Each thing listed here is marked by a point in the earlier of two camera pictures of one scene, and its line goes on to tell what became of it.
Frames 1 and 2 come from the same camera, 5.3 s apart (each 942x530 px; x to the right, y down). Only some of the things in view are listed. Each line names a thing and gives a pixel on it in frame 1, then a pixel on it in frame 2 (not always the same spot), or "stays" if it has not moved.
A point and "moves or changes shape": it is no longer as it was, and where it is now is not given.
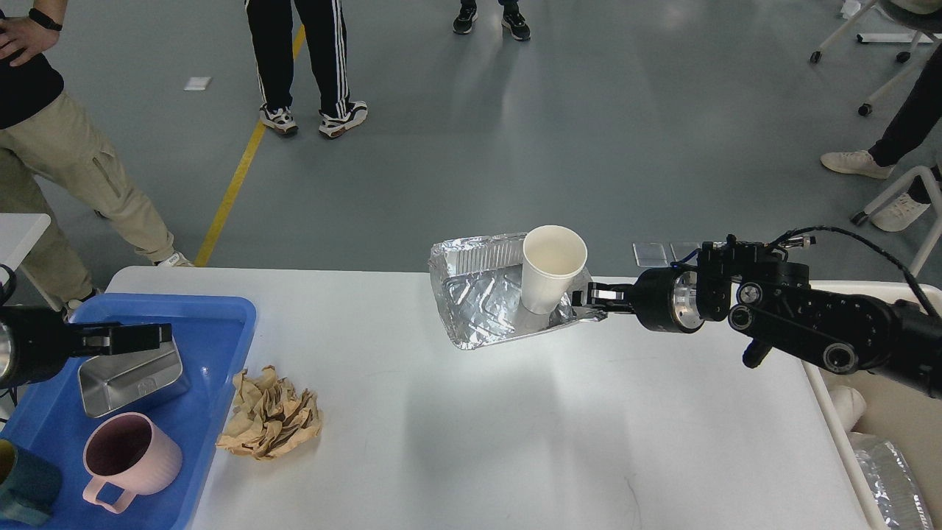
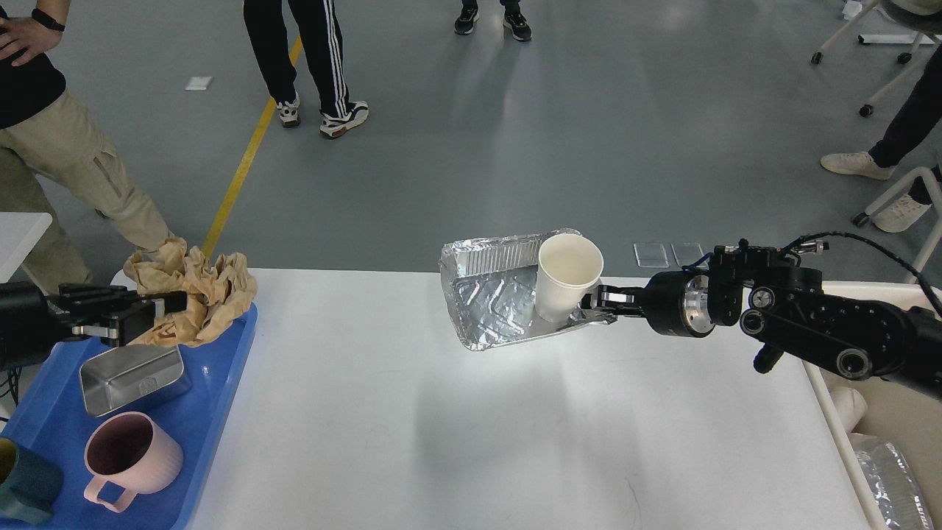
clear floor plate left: (650, 255) stays
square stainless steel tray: (113, 383) stays
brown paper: (270, 417) → (215, 294)
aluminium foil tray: (477, 283) moves or changes shape
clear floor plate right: (680, 249) stays
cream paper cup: (552, 256) moves or changes shape
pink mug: (128, 450) stays
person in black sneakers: (512, 20) stays
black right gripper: (664, 299) stays
